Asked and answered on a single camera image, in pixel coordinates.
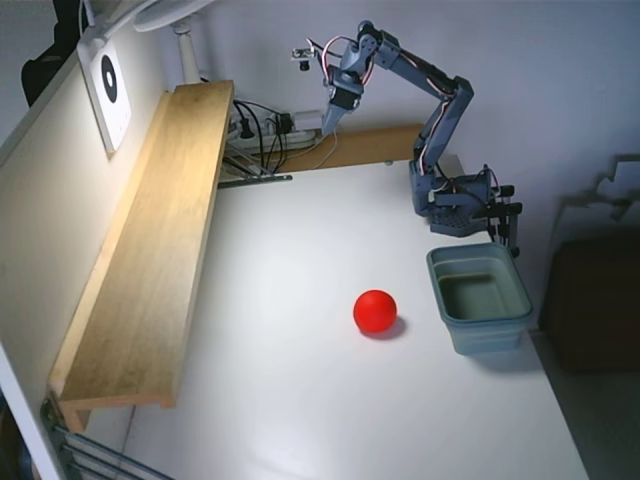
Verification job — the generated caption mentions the blue-grey gripper body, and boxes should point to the blue-grey gripper body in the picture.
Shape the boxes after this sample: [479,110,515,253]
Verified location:
[328,37,375,111]

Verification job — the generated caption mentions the red ball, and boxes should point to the red ball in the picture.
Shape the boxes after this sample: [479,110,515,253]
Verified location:
[353,288,399,335]

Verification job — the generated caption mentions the grey plastic container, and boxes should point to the grey plastic container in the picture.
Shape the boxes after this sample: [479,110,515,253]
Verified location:
[425,243,534,357]

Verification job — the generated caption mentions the wooden board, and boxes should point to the wooden board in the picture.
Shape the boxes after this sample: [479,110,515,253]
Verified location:
[279,123,426,174]

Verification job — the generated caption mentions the white power strip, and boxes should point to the white power strip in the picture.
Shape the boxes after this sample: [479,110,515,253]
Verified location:
[227,113,321,150]

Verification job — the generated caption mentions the white desk lamp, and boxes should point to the white desk lamp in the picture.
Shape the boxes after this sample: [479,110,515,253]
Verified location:
[82,0,217,84]

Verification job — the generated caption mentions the black table clamp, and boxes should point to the black table clamp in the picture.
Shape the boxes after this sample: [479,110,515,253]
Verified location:
[485,183,524,260]

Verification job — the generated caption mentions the long wooden shelf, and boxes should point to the long wooden shelf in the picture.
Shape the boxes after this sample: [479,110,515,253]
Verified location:
[48,79,236,434]

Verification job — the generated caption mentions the thin white cable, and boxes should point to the thin white cable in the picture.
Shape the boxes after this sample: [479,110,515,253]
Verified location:
[308,127,340,170]

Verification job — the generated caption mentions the small wrist camera board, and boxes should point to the small wrist camera board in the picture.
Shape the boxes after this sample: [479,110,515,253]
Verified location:
[289,45,317,72]

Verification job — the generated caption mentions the black power cables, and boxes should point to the black power cables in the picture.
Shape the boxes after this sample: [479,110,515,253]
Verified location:
[233,99,289,174]

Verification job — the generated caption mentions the metal shelf bracket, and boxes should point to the metal shelf bracket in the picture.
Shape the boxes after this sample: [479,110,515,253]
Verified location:
[218,153,294,190]

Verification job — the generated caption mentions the white device with black ring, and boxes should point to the white device with black ring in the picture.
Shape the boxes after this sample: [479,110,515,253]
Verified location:
[77,39,134,160]

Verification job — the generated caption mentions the metal rail frame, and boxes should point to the metal rail frame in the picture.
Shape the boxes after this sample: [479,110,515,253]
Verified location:
[40,393,171,480]

